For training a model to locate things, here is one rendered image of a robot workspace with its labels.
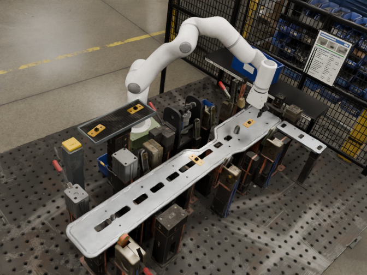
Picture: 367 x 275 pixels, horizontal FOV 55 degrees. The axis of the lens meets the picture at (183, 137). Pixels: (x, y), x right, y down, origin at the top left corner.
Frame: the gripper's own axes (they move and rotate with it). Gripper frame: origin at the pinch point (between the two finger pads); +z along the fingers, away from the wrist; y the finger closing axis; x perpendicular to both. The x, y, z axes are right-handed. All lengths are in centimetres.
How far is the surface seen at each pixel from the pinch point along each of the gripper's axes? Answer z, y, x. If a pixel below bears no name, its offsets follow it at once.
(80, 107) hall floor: 110, -177, 0
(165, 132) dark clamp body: 2, -19, -51
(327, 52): -26, 9, 54
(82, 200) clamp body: 5, -12, -106
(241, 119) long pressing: 9.0, -4.6, -0.7
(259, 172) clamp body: 29.1, 20.3, -7.8
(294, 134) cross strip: 8.6, 23.3, 13.9
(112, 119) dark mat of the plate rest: -6, -35, -72
